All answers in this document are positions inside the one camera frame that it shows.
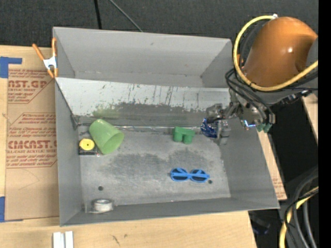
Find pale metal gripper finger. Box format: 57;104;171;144
216;119;232;146
206;103;229;120

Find blue packet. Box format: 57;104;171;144
200;117;218;140

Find green double-cylinder toy block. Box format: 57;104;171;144
172;126;195;145

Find blue sunglasses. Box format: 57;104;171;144
169;167;210;183

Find grey metal bin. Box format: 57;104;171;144
52;26;281;227

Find light green plastic cup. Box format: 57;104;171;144
88;118;125;156

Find grey tape roll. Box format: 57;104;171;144
91;198;115;213

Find brown cardboard board red print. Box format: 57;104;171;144
0;44;288;222

